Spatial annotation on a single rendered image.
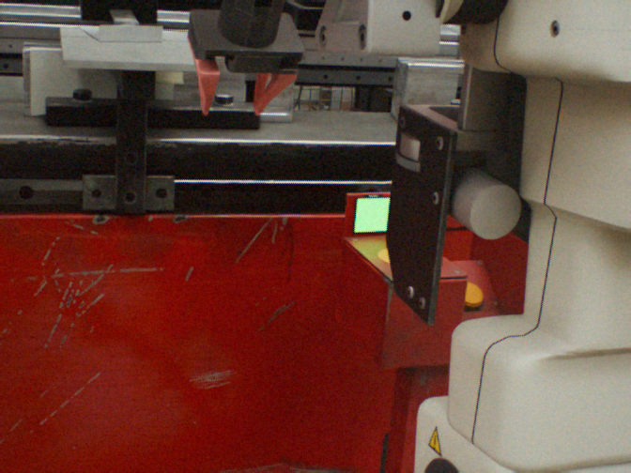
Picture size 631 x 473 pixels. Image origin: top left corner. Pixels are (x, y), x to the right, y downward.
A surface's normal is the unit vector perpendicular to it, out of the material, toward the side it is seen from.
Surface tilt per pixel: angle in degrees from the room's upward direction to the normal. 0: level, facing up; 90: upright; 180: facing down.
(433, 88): 90
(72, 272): 90
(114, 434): 90
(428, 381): 90
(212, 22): 27
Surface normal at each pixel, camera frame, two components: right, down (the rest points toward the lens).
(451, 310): 0.34, 0.33
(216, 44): 0.22, -0.69
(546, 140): -0.94, 0.04
